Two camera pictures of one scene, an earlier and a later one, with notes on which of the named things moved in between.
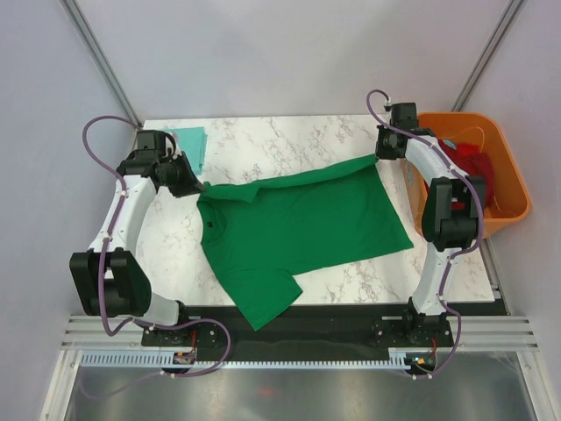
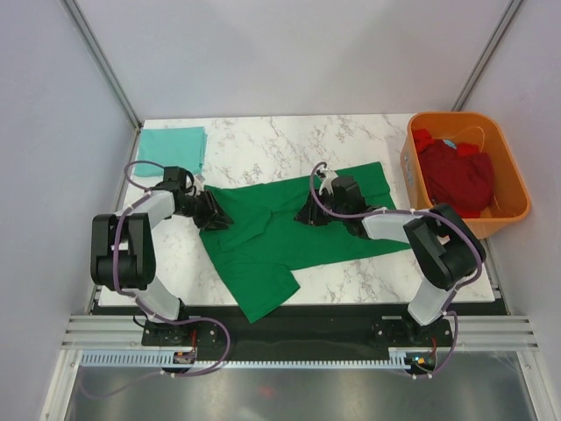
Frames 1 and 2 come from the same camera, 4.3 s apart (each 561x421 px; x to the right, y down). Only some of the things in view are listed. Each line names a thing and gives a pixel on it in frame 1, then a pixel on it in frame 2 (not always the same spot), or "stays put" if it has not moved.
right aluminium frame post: [488, 55] stays put
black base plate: [303, 332] stays put
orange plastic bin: [511, 199] stays put
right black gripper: [380, 152] → [309, 213]
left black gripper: [190, 185] → [213, 217]
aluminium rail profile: [477, 332] stays put
